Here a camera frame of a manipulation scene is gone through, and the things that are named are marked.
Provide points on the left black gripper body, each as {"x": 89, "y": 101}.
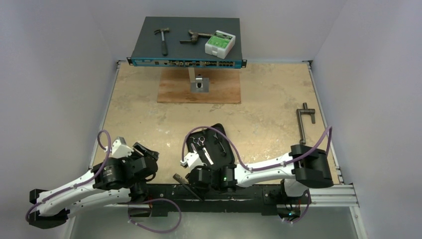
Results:
{"x": 135, "y": 156}

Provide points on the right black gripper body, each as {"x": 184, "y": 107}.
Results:
{"x": 193, "y": 175}

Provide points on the black zippered tool case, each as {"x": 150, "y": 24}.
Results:
{"x": 213, "y": 150}

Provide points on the black comb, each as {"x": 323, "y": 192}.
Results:
{"x": 188, "y": 187}

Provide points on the black hair clip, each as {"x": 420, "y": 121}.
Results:
{"x": 218, "y": 140}

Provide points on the silver thinning scissors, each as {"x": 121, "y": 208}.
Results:
{"x": 194, "y": 144}

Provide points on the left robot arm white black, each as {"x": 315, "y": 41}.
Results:
{"x": 121, "y": 178}

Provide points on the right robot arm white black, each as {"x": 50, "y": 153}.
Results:
{"x": 302, "y": 168}

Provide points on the silver scissors in case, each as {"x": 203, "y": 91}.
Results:
{"x": 202, "y": 144}

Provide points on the wooden board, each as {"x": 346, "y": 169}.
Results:
{"x": 174, "y": 86}

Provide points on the claw hammer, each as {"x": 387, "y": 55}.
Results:
{"x": 164, "y": 48}

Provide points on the rusty metal clamp tool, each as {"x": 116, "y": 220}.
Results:
{"x": 194, "y": 37}

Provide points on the white green plastic box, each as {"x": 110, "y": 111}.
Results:
{"x": 220, "y": 44}

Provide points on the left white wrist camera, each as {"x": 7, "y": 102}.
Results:
{"x": 120, "y": 149}

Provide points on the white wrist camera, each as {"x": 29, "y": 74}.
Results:
{"x": 191, "y": 160}
{"x": 120, "y": 149}

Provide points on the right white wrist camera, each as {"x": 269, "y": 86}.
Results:
{"x": 191, "y": 160}

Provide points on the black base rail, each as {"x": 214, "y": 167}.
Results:
{"x": 265, "y": 199}

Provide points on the metal stand bracket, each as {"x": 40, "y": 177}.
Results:
{"x": 198, "y": 83}

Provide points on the network switch rack unit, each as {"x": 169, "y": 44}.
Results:
{"x": 147, "y": 51}

